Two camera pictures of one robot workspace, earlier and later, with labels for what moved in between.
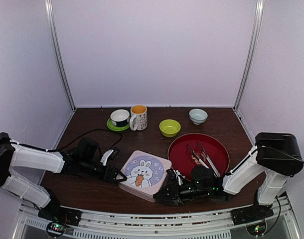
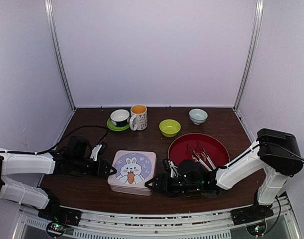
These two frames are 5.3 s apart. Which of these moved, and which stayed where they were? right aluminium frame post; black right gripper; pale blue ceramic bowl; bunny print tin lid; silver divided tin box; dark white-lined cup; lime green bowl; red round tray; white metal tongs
Moved: black right gripper; bunny print tin lid; silver divided tin box
Stayed: dark white-lined cup; right aluminium frame post; white metal tongs; pale blue ceramic bowl; lime green bowl; red round tray
